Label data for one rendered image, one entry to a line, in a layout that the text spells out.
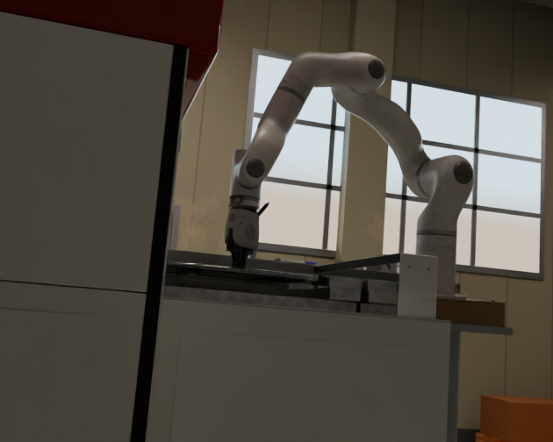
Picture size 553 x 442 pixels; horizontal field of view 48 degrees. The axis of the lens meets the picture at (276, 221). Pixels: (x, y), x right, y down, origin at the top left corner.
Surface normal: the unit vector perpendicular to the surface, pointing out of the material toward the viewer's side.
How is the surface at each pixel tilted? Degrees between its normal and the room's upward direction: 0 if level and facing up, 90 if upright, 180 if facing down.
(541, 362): 90
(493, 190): 90
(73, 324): 90
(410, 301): 90
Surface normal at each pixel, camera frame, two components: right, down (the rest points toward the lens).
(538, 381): 0.26, -0.13
